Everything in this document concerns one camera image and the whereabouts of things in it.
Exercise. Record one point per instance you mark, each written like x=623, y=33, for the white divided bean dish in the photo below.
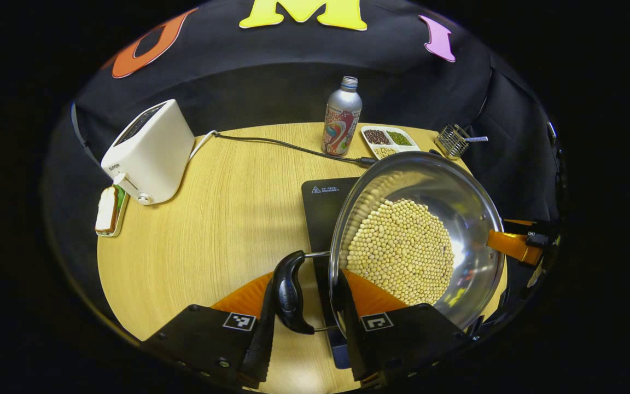
x=389, y=139

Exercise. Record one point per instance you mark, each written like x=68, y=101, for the toy bread slice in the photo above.
x=107, y=210

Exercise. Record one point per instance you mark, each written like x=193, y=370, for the white toaster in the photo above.
x=151, y=153

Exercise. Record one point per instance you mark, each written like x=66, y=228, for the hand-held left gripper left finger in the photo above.
x=263, y=345

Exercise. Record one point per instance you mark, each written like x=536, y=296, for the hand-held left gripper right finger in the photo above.
x=350, y=339

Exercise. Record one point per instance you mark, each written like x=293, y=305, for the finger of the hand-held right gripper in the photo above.
x=512, y=246
x=517, y=222

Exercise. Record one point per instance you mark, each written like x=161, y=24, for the silver drink bottle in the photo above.
x=341, y=120

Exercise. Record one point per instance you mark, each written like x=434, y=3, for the black induction cooktop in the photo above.
x=320, y=219

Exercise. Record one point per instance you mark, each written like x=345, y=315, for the heap of soybeans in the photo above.
x=402, y=251

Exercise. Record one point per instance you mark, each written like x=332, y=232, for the small green tray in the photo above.
x=122, y=205

